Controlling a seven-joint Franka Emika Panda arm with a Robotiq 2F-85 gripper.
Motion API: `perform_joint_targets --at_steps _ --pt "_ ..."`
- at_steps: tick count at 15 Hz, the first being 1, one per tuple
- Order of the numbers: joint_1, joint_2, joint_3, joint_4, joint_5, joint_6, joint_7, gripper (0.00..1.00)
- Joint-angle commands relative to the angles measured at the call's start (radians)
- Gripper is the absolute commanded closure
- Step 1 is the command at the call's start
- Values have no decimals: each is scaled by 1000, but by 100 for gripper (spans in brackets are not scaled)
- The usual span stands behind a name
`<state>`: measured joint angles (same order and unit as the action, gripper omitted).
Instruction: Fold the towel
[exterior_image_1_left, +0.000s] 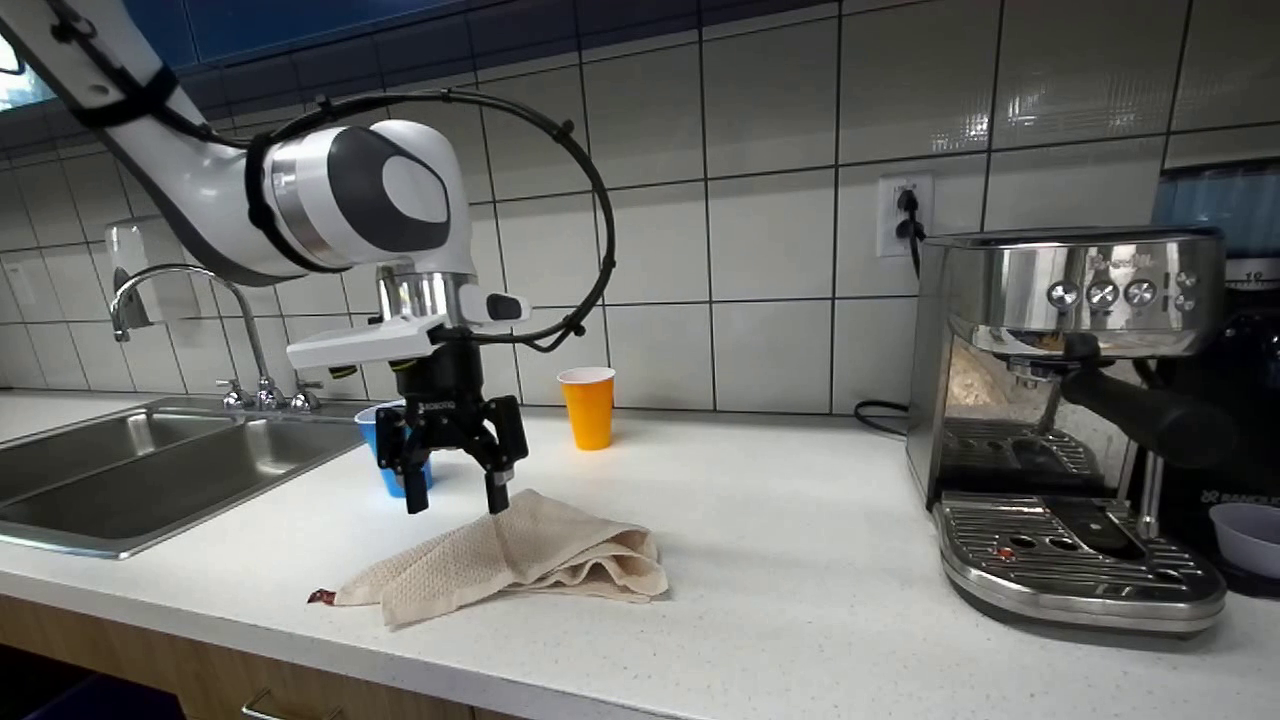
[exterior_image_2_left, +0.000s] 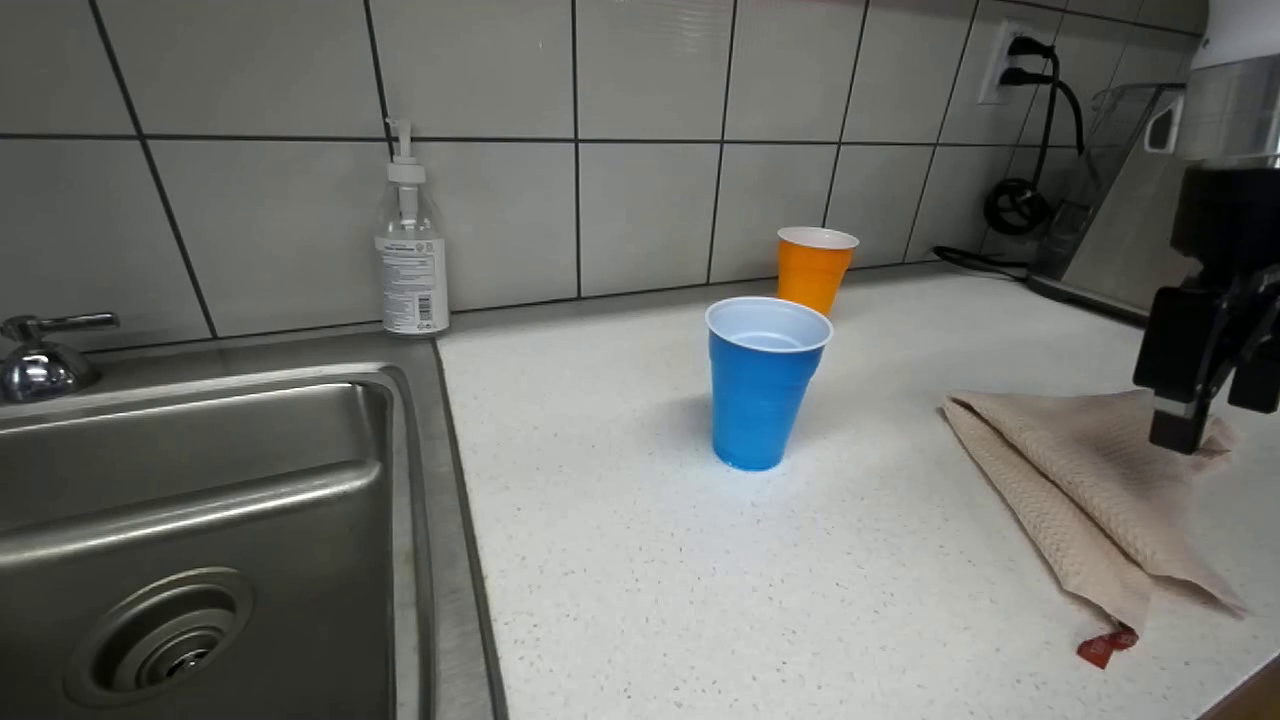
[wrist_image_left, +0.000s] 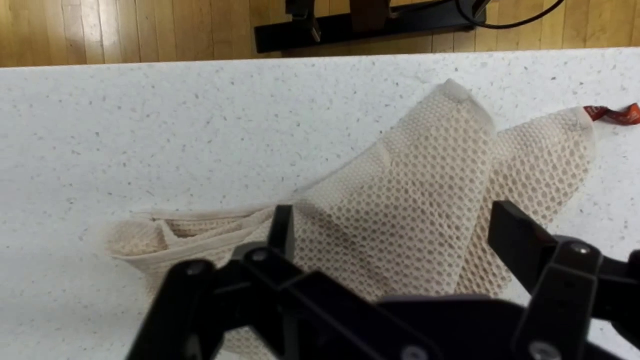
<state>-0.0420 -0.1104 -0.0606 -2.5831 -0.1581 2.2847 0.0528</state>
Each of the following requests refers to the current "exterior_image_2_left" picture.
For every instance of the stainless steel espresso machine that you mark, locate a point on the stainless steel espresso machine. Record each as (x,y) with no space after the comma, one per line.
(1135,226)

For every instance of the chrome faucet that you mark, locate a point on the chrome faucet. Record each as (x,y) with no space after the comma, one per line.
(43,364)

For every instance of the clear pump soap bottle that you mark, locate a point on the clear pump soap bottle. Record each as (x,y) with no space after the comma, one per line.
(413,283)

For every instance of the stainless steel sink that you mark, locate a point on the stainless steel sink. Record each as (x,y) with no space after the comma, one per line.
(202,533)

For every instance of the beige cloth towel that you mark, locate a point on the beige cloth towel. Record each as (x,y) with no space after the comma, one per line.
(1094,494)

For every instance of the orange plastic cup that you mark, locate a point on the orange plastic cup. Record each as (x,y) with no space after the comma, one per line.
(810,272)

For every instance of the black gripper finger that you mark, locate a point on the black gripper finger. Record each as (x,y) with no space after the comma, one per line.
(1263,364)
(1186,362)

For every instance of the blue plastic cup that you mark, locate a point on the blue plastic cup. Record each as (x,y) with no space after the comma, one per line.
(763,402)

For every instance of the white wall outlet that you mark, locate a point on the white wall outlet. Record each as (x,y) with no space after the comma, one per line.
(995,65)

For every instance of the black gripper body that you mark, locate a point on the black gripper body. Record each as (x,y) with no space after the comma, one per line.
(1235,226)

